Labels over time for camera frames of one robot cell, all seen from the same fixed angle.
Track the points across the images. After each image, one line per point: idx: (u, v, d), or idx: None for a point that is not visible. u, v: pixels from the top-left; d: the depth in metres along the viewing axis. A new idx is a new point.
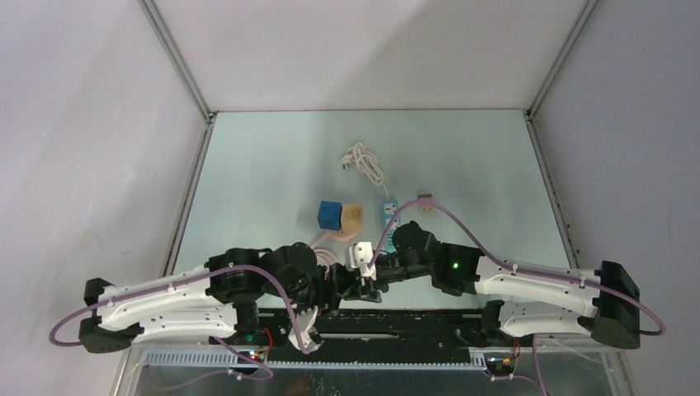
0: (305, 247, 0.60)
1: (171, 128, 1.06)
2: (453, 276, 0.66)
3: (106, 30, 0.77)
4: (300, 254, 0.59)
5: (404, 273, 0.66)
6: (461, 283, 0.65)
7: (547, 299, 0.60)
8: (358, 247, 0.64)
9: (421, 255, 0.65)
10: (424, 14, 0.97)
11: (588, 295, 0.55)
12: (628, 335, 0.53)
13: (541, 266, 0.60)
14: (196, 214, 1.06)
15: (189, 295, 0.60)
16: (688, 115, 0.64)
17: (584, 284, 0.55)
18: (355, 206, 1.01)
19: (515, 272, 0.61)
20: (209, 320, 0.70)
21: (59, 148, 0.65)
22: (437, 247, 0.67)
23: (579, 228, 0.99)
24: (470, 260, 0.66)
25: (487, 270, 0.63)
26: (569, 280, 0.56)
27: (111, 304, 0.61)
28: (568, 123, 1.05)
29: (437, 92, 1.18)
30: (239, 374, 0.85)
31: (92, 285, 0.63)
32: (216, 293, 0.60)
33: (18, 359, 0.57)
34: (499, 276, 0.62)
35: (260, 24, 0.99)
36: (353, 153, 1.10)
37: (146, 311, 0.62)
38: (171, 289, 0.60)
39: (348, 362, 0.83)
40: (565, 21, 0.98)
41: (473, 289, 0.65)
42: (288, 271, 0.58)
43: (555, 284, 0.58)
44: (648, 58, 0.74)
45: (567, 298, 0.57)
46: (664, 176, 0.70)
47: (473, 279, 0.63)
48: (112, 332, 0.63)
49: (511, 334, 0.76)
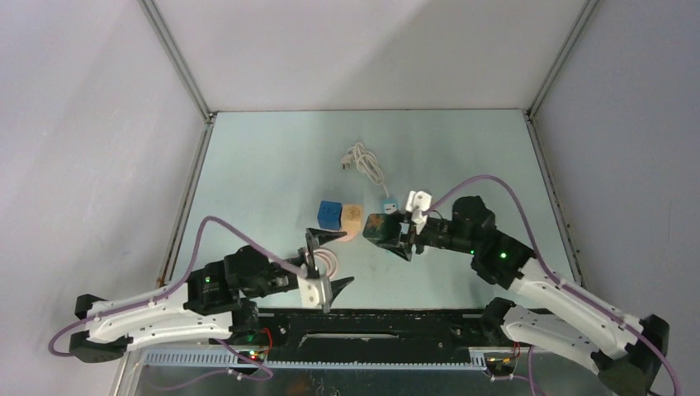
0: (249, 250, 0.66)
1: (171, 128, 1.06)
2: (496, 263, 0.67)
3: (106, 30, 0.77)
4: (247, 257, 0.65)
5: (447, 238, 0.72)
6: (500, 271, 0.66)
7: (578, 324, 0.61)
8: (418, 195, 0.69)
9: (474, 231, 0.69)
10: (424, 14, 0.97)
11: (623, 339, 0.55)
12: (640, 386, 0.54)
13: (589, 295, 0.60)
14: (196, 215, 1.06)
15: (169, 309, 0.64)
16: (688, 114, 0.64)
17: (625, 327, 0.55)
18: (355, 206, 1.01)
19: (559, 286, 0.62)
20: (201, 323, 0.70)
21: (58, 148, 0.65)
22: (494, 232, 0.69)
23: (579, 227, 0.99)
24: (522, 256, 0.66)
25: (532, 272, 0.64)
26: (610, 317, 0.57)
27: (96, 319, 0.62)
28: (567, 122, 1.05)
29: (437, 92, 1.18)
30: (239, 374, 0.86)
31: (79, 301, 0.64)
32: (194, 306, 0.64)
33: (18, 359, 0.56)
34: (542, 285, 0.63)
35: (260, 24, 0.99)
36: (353, 153, 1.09)
37: (132, 323, 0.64)
38: (151, 304, 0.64)
39: (347, 362, 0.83)
40: (565, 21, 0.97)
41: (508, 282, 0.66)
42: (238, 279, 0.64)
43: (595, 315, 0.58)
44: (648, 57, 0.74)
45: (600, 331, 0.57)
46: (664, 176, 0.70)
47: (515, 274, 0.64)
48: (102, 343, 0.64)
49: (507, 335, 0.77)
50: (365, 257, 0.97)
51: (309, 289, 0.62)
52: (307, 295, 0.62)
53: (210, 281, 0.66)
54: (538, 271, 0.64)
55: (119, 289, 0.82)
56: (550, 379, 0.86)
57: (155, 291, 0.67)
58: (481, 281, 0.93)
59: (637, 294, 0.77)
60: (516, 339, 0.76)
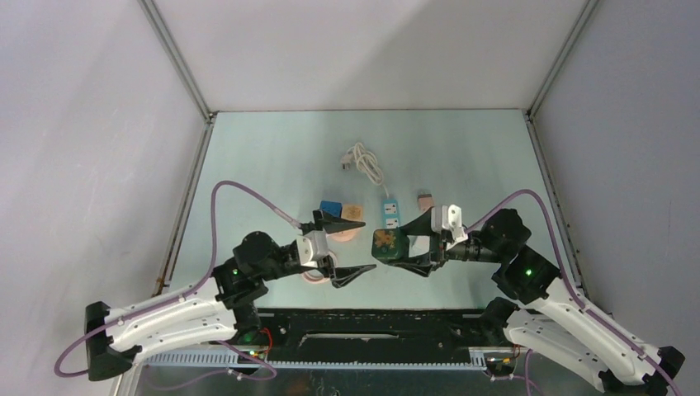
0: (254, 237, 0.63)
1: (171, 128, 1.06)
2: (520, 279, 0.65)
3: (106, 30, 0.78)
4: (253, 242, 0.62)
5: (474, 252, 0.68)
6: (522, 287, 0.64)
7: (594, 349, 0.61)
8: (451, 210, 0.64)
9: (505, 247, 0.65)
10: (424, 14, 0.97)
11: (642, 369, 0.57)
12: None
13: (612, 322, 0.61)
14: (196, 214, 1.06)
15: (201, 304, 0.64)
16: (688, 114, 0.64)
17: (644, 357, 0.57)
18: (355, 206, 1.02)
19: (584, 309, 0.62)
20: (205, 325, 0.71)
21: (58, 148, 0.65)
22: (524, 247, 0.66)
23: (579, 228, 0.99)
24: (546, 275, 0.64)
25: (558, 293, 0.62)
26: (631, 346, 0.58)
27: (120, 323, 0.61)
28: (567, 123, 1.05)
29: (437, 92, 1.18)
30: (239, 374, 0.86)
31: (92, 309, 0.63)
32: (225, 299, 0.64)
33: (18, 359, 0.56)
34: (566, 306, 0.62)
35: (260, 23, 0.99)
36: (353, 153, 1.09)
37: (157, 325, 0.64)
38: (182, 300, 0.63)
39: (347, 362, 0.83)
40: (565, 21, 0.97)
41: (532, 299, 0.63)
42: (251, 266, 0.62)
43: (616, 343, 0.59)
44: (648, 57, 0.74)
45: (619, 359, 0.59)
46: (664, 175, 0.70)
47: (540, 294, 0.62)
48: (119, 351, 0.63)
49: (508, 338, 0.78)
50: (364, 256, 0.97)
51: (303, 242, 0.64)
52: (301, 247, 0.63)
53: (238, 272, 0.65)
54: (563, 293, 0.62)
55: (119, 289, 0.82)
56: (550, 379, 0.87)
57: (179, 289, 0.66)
58: (480, 281, 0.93)
59: (637, 294, 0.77)
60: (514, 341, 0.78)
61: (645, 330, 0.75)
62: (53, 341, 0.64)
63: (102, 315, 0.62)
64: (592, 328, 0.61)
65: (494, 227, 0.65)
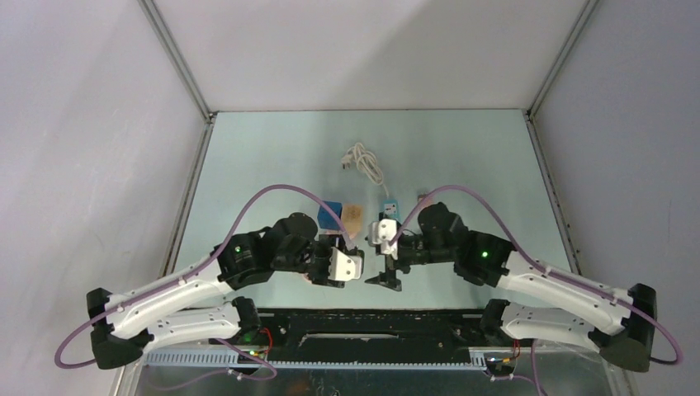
0: (301, 217, 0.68)
1: (171, 128, 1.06)
2: (479, 265, 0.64)
3: (107, 30, 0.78)
4: (300, 223, 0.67)
5: (428, 256, 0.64)
6: (485, 271, 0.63)
7: (573, 309, 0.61)
8: (383, 224, 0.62)
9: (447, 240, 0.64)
10: (424, 14, 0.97)
11: (617, 315, 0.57)
12: (644, 359, 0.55)
13: (575, 277, 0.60)
14: (196, 214, 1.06)
15: (201, 285, 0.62)
16: (687, 115, 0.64)
17: (617, 302, 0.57)
18: (355, 206, 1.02)
19: (546, 274, 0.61)
20: (213, 320, 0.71)
21: (59, 147, 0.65)
22: (463, 234, 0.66)
23: (579, 227, 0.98)
24: (502, 251, 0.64)
25: (517, 266, 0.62)
26: (600, 294, 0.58)
27: (120, 309, 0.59)
28: (567, 122, 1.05)
29: (437, 92, 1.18)
30: (239, 374, 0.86)
31: (93, 295, 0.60)
32: (229, 278, 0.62)
33: (18, 358, 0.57)
34: (529, 275, 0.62)
35: (260, 23, 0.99)
36: (353, 153, 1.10)
37: (158, 311, 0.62)
38: (182, 283, 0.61)
39: (348, 362, 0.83)
40: (565, 22, 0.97)
41: (496, 280, 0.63)
42: (291, 240, 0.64)
43: (586, 295, 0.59)
44: (646, 58, 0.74)
45: (593, 311, 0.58)
46: (663, 176, 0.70)
47: (501, 271, 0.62)
48: (125, 338, 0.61)
49: (512, 335, 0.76)
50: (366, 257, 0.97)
51: (348, 262, 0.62)
52: (343, 269, 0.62)
53: (241, 249, 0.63)
54: (522, 264, 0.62)
55: (119, 289, 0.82)
56: (549, 379, 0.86)
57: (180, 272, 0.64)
58: None
59: None
60: (517, 336, 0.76)
61: None
62: (54, 340, 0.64)
63: (103, 302, 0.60)
64: (560, 289, 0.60)
65: (424, 225, 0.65)
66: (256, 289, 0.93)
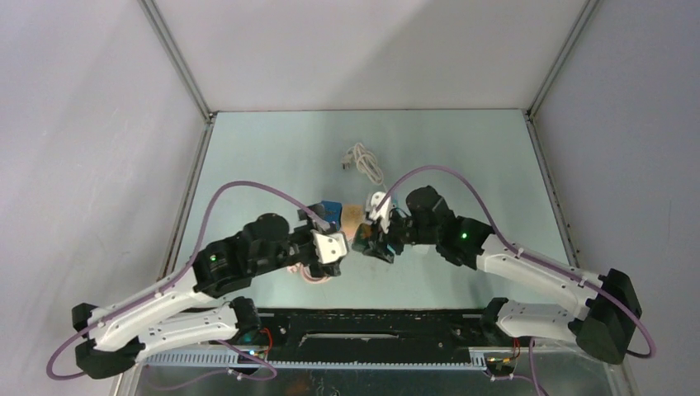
0: (270, 218, 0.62)
1: (171, 128, 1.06)
2: (457, 244, 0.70)
3: (106, 30, 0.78)
4: (267, 226, 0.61)
5: (415, 234, 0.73)
6: (464, 251, 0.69)
7: (545, 290, 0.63)
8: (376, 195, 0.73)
9: (431, 220, 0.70)
10: (424, 13, 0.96)
11: (584, 295, 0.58)
12: (611, 341, 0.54)
13: (548, 259, 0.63)
14: (196, 215, 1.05)
15: (177, 298, 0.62)
16: (687, 113, 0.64)
17: (583, 284, 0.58)
18: (355, 206, 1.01)
19: (518, 255, 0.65)
20: (207, 324, 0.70)
21: (58, 148, 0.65)
22: (447, 215, 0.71)
23: (579, 227, 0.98)
24: (481, 233, 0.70)
25: (493, 246, 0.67)
26: (569, 276, 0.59)
27: (101, 325, 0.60)
28: (567, 121, 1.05)
29: (436, 92, 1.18)
30: (239, 374, 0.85)
31: (77, 311, 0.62)
32: (205, 289, 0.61)
33: (17, 359, 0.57)
34: (503, 256, 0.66)
35: (259, 23, 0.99)
36: (353, 153, 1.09)
37: (140, 322, 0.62)
38: (158, 295, 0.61)
39: (347, 362, 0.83)
40: (565, 21, 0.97)
41: (473, 260, 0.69)
42: (262, 244, 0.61)
43: (555, 277, 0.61)
44: (648, 57, 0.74)
45: (561, 292, 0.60)
46: (664, 175, 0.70)
47: (476, 250, 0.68)
48: (111, 351, 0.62)
49: (507, 332, 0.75)
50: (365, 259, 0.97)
51: (329, 242, 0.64)
52: (328, 248, 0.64)
53: (215, 258, 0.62)
54: (498, 245, 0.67)
55: (120, 289, 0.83)
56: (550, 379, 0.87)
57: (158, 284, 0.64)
58: (480, 281, 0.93)
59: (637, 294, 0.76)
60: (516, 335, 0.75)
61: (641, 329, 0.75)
62: (53, 342, 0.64)
63: (86, 318, 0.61)
64: (529, 271, 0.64)
65: (411, 203, 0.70)
66: (256, 289, 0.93)
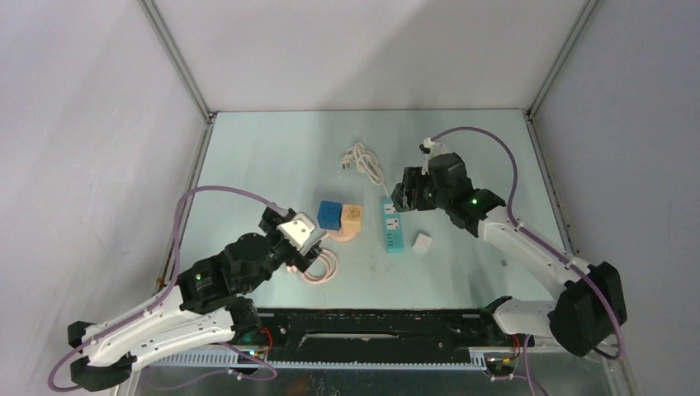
0: (248, 238, 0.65)
1: (171, 128, 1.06)
2: (465, 209, 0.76)
3: (106, 30, 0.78)
4: (248, 246, 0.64)
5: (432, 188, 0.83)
6: (469, 214, 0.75)
7: (531, 265, 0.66)
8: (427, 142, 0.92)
9: (442, 179, 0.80)
10: (424, 14, 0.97)
11: (565, 277, 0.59)
12: (582, 327, 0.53)
13: (543, 238, 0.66)
14: (196, 214, 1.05)
15: (167, 315, 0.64)
16: (687, 113, 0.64)
17: (569, 266, 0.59)
18: (355, 205, 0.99)
19: (517, 228, 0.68)
20: (201, 329, 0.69)
21: (58, 148, 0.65)
22: (462, 181, 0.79)
23: (579, 227, 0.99)
24: (490, 202, 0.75)
25: (495, 216, 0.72)
26: (558, 256, 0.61)
27: (95, 342, 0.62)
28: (567, 121, 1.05)
29: (436, 92, 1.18)
30: (239, 374, 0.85)
31: (72, 329, 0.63)
32: (191, 306, 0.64)
33: (17, 359, 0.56)
34: (501, 226, 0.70)
35: (259, 23, 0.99)
36: (353, 153, 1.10)
37: (131, 339, 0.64)
38: (146, 314, 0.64)
39: (348, 362, 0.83)
40: (565, 21, 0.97)
41: (475, 225, 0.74)
42: (241, 266, 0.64)
43: (545, 254, 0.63)
44: (648, 57, 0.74)
45: (546, 269, 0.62)
46: (664, 175, 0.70)
47: (480, 215, 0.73)
48: (105, 366, 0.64)
49: (498, 324, 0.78)
50: (365, 259, 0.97)
51: (296, 224, 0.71)
52: (296, 229, 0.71)
53: (201, 277, 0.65)
54: (501, 216, 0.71)
55: (119, 289, 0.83)
56: (550, 379, 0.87)
57: (148, 302, 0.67)
58: (480, 280, 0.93)
59: (636, 294, 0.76)
60: (508, 330, 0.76)
61: (642, 330, 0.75)
62: (54, 341, 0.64)
63: (81, 335, 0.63)
64: (522, 242, 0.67)
65: (432, 163, 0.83)
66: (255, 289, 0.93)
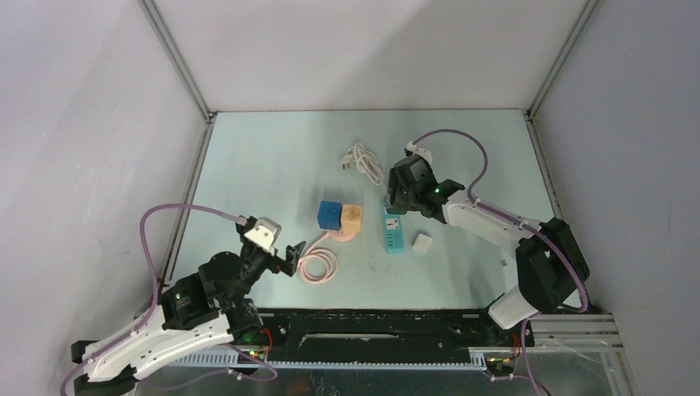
0: (223, 258, 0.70)
1: (171, 128, 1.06)
2: (432, 199, 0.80)
3: (106, 30, 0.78)
4: (222, 266, 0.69)
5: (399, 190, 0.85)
6: (434, 203, 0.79)
7: (489, 233, 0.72)
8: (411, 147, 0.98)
9: (405, 179, 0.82)
10: (423, 13, 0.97)
11: (519, 235, 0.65)
12: (542, 280, 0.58)
13: (499, 209, 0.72)
14: (196, 215, 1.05)
15: (153, 333, 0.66)
16: (687, 112, 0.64)
17: (521, 226, 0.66)
18: (355, 205, 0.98)
19: (475, 204, 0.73)
20: (199, 335, 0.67)
21: (58, 148, 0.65)
22: (423, 176, 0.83)
23: (579, 227, 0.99)
24: (450, 189, 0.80)
25: (456, 197, 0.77)
26: (510, 219, 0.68)
27: (91, 360, 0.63)
28: (566, 120, 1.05)
29: (435, 92, 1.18)
30: (239, 374, 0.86)
31: (74, 347, 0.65)
32: (173, 323, 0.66)
33: (19, 358, 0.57)
34: (461, 205, 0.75)
35: (259, 23, 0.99)
36: (353, 153, 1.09)
37: (126, 355, 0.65)
38: (134, 333, 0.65)
39: (348, 362, 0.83)
40: (565, 21, 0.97)
41: (441, 211, 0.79)
42: (215, 285, 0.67)
43: (500, 221, 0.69)
44: (647, 56, 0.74)
45: (502, 233, 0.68)
46: (664, 174, 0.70)
47: (442, 200, 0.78)
48: (106, 380, 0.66)
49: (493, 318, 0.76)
50: (365, 259, 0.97)
51: (258, 229, 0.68)
52: (261, 233, 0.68)
53: (181, 297, 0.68)
54: (461, 196, 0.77)
55: (120, 289, 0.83)
56: (550, 379, 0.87)
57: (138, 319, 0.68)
58: (480, 280, 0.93)
59: (636, 293, 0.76)
60: (504, 323, 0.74)
61: (643, 331, 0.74)
62: (55, 341, 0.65)
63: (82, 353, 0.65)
64: (481, 215, 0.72)
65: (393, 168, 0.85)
66: (256, 289, 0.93)
